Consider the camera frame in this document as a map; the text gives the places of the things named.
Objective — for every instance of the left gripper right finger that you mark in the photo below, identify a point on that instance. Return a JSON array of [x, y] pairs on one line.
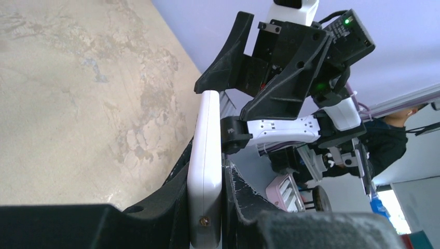
[[251, 221]]

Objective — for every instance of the pink white rack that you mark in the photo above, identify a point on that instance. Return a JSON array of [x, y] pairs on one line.
[[284, 193]]

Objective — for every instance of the aluminium frame rail right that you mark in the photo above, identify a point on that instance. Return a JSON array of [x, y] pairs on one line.
[[425, 95]]

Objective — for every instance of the person in dark clothing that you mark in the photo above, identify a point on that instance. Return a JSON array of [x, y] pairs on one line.
[[386, 138]]

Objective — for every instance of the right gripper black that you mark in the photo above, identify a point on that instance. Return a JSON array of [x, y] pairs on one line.
[[285, 61]]

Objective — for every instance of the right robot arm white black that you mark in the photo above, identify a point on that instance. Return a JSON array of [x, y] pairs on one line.
[[328, 117]]

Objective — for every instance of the white red remote control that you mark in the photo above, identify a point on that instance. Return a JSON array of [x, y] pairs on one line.
[[204, 179]]

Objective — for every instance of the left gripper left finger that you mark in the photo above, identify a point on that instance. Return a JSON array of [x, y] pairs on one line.
[[161, 220]]

